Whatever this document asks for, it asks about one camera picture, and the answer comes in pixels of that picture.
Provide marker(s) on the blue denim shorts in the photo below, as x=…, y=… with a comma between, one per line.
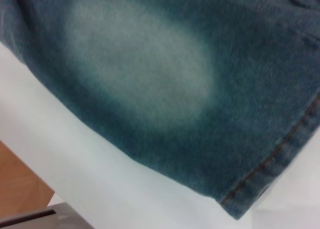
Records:
x=175, y=76

